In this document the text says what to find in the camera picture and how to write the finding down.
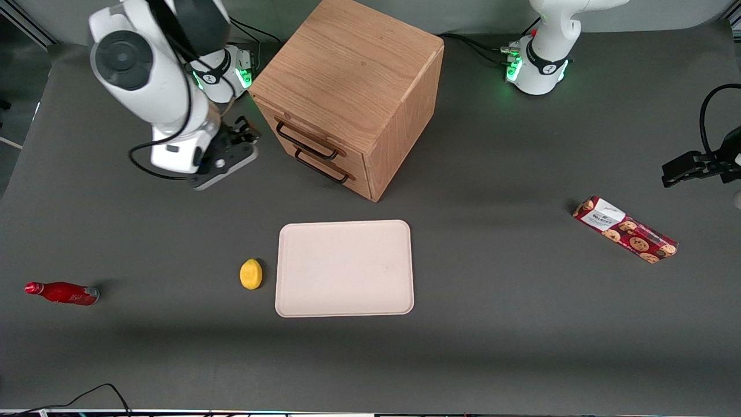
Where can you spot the aluminium frame profile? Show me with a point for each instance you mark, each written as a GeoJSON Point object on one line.
{"type": "Point", "coordinates": [735, 22]}
{"type": "Point", "coordinates": [29, 27]}

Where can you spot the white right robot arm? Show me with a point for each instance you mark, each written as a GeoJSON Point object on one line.
{"type": "Point", "coordinates": [165, 92]}

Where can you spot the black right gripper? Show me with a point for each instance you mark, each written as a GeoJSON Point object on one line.
{"type": "Point", "coordinates": [235, 138]}

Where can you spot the red bottle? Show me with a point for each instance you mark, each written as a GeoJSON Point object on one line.
{"type": "Point", "coordinates": [61, 293]}

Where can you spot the yellow lemon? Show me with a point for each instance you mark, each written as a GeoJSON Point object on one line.
{"type": "Point", "coordinates": [250, 274]}

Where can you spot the wooden drawer cabinet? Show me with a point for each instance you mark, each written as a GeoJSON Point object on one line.
{"type": "Point", "coordinates": [353, 63]}

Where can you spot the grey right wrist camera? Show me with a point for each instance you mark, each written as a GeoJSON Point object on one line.
{"type": "Point", "coordinates": [224, 171]}

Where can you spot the red cookie box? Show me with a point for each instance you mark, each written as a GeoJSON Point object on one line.
{"type": "Point", "coordinates": [625, 230]}

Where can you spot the beige rectangular tray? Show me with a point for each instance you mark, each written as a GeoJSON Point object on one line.
{"type": "Point", "coordinates": [344, 269]}

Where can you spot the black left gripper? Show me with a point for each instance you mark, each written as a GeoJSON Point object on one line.
{"type": "Point", "coordinates": [719, 160]}

